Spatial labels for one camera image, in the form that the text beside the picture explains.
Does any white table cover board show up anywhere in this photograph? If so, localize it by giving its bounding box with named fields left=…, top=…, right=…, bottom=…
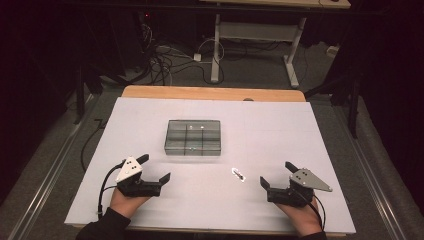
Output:
left=63, top=96, right=357, bottom=235

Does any right hand-held gripper black cable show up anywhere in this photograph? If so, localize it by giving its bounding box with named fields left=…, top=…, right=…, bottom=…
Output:
left=295, top=189, right=327, bottom=232

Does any clear smoky compartment box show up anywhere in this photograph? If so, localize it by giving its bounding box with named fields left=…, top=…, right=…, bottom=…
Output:
left=163, top=119, right=223, bottom=157

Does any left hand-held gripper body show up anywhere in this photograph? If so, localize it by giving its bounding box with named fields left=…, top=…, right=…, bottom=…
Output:
left=114, top=155, right=163, bottom=198

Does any black stand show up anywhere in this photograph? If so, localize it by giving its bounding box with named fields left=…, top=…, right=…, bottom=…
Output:
left=73, top=61, right=105, bottom=125
left=304, top=73, right=362, bottom=140

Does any person's right hand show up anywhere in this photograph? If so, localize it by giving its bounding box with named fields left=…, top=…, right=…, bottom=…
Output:
left=274, top=195, right=324, bottom=238

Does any wooden table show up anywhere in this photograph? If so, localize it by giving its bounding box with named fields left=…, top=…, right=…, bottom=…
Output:
left=121, top=84, right=307, bottom=103

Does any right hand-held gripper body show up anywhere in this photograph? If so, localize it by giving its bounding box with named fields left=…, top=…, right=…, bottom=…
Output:
left=265, top=167, right=334, bottom=208

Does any metal floor rail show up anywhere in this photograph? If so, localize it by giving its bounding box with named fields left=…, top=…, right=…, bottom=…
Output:
left=333, top=105, right=408, bottom=240
left=6, top=94, right=98, bottom=240

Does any white-framed desk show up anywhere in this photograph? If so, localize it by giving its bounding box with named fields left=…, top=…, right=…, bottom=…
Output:
left=199, top=0, right=352, bottom=90

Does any hand-held gripper black cable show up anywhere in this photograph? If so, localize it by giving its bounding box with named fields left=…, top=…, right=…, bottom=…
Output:
left=96, top=161, right=126, bottom=221
left=295, top=189, right=327, bottom=232

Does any left hand-held gripper black cable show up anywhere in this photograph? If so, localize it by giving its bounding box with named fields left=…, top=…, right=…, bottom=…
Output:
left=96, top=161, right=126, bottom=221

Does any person's left hand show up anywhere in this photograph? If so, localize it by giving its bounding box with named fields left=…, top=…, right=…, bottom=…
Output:
left=109, top=186, right=152, bottom=220

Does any thin black floor cable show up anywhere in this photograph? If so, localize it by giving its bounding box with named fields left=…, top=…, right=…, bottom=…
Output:
left=80, top=117, right=108, bottom=173

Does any tangle of black floor cables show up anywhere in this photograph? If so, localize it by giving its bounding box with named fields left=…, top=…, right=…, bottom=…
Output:
left=139, top=22, right=225, bottom=86

